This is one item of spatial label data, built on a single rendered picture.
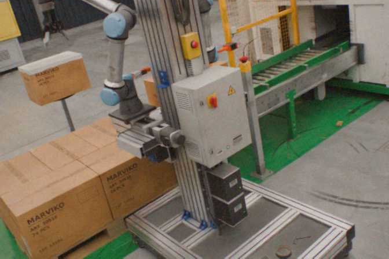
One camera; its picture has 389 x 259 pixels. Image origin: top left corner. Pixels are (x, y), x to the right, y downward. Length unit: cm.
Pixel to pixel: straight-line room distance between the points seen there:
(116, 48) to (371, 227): 198
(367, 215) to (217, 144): 129
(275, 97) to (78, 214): 194
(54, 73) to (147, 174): 195
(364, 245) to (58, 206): 199
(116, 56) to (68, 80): 255
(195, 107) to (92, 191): 121
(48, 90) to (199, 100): 284
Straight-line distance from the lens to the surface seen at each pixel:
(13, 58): 1048
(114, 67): 237
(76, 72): 488
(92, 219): 319
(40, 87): 477
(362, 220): 312
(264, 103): 374
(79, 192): 307
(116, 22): 225
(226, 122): 234
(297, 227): 273
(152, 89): 346
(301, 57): 481
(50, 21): 254
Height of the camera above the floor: 192
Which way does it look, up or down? 22 degrees down
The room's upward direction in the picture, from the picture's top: 12 degrees counter-clockwise
